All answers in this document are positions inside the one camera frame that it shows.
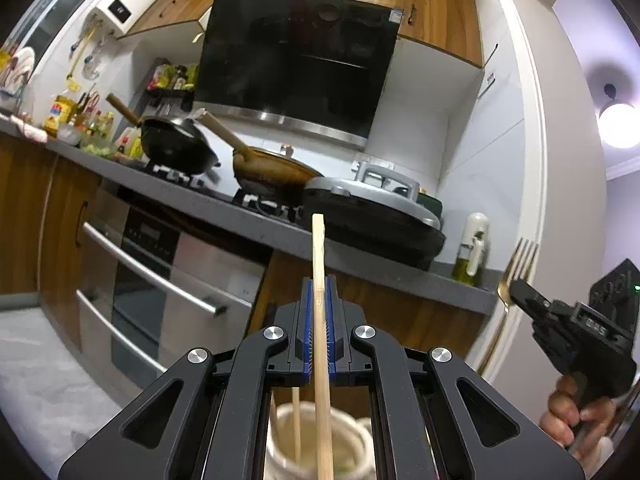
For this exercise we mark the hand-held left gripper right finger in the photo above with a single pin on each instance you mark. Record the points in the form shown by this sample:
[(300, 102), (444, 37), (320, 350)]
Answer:
[(334, 350)]

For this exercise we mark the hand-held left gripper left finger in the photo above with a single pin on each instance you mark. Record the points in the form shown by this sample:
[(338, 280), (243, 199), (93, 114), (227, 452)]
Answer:
[(306, 355)]

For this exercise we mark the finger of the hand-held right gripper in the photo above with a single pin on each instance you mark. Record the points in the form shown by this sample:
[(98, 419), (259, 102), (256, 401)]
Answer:
[(530, 302)]

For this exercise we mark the gold fork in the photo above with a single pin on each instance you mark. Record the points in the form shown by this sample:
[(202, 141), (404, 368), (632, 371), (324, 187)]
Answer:
[(503, 295)]

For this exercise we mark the wooden chopstick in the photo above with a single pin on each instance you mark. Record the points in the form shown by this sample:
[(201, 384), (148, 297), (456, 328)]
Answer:
[(320, 260), (295, 420)]

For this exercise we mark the white floral ceramic utensil holder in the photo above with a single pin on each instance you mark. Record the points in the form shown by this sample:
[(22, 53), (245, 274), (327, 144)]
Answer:
[(350, 440)]

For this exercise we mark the person's right hand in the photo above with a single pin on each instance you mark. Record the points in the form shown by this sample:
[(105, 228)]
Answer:
[(560, 410)]

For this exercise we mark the grey kitchen countertop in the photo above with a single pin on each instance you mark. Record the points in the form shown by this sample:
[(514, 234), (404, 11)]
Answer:
[(465, 295)]

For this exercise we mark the olive oil spray bottle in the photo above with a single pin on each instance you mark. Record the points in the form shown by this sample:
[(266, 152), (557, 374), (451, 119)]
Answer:
[(472, 255)]

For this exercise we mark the stainless steel built-in oven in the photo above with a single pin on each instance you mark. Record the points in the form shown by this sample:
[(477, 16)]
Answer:
[(200, 270)]

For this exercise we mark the grey electric griddle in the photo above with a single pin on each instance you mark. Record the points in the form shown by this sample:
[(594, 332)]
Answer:
[(370, 210)]

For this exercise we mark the black gas hob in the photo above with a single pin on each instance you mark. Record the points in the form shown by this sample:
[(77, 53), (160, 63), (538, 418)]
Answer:
[(260, 205)]

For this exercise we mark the round ceiling lamp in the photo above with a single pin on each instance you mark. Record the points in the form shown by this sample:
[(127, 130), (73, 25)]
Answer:
[(622, 120)]

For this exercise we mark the grey floor mat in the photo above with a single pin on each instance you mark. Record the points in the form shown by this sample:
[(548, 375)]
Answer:
[(50, 385)]

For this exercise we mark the black range hood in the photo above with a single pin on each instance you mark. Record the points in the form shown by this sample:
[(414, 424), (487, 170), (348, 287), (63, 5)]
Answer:
[(300, 60)]

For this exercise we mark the colourful seasoning packets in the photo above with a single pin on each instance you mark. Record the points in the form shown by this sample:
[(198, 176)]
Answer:
[(172, 76)]

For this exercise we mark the wooden base cabinets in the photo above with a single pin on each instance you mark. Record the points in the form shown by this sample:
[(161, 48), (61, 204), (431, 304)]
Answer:
[(30, 210)]

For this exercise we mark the row of condiment bottles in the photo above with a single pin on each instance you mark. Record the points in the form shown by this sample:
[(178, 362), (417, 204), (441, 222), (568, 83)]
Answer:
[(95, 120)]

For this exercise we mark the white plate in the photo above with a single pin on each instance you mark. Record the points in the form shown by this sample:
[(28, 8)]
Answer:
[(24, 70)]

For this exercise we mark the white door frame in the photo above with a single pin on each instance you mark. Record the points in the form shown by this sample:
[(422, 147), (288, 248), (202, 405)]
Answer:
[(525, 110)]

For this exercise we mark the wooden wall cabinets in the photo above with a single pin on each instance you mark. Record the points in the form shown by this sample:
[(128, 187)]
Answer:
[(440, 15)]

